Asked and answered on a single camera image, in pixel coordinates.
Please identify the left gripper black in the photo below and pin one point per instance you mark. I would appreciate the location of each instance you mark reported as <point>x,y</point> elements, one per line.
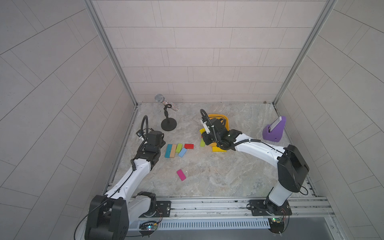
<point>161,142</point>

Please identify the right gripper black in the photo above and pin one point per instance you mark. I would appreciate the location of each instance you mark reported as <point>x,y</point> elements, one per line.
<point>205,137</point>

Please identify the yellow plastic bin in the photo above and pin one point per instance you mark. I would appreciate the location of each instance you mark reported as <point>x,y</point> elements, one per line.
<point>224,119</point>

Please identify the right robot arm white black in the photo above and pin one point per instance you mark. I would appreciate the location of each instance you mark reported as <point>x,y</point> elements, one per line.
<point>289,162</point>

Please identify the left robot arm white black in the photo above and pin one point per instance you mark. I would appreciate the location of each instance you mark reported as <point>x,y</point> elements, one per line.
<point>111,214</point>

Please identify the green block beside bin left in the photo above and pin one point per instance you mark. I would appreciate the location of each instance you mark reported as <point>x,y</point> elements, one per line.
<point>202,143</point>

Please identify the teal block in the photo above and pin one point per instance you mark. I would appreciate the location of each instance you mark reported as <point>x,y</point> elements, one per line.
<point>168,151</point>

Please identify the tan wooden block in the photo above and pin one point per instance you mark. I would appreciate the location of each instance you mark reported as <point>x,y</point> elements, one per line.
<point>173,151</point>

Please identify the green block in cluster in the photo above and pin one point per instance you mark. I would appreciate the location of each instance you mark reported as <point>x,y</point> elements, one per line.
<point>179,148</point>

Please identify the red block in cluster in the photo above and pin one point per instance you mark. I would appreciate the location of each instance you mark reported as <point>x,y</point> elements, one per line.
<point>189,146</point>

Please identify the blue block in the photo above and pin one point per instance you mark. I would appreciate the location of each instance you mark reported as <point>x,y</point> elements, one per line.
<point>182,152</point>

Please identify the microphone on black stand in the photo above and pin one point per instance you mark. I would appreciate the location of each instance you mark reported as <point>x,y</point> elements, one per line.
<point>168,124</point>

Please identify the magenta block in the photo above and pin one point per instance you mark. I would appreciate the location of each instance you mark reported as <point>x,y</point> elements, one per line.
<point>181,175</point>

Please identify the purple phone stand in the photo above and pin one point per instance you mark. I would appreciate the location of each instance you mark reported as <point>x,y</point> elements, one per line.
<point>274,132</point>

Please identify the left circuit board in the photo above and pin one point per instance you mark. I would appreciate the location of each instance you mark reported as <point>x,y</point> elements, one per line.
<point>149,226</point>

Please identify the circuit board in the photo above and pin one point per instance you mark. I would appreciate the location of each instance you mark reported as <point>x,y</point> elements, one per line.
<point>149,226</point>
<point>277,225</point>

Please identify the right circuit board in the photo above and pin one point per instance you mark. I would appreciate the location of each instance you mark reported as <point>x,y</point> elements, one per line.
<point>277,225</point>

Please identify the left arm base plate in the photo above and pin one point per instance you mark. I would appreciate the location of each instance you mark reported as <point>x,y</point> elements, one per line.
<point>163,209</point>

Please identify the aluminium rail frame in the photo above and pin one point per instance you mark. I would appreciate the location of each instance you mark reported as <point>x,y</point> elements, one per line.
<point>195,208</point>

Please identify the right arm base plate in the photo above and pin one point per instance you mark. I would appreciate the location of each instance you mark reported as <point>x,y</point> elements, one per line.
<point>267,208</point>

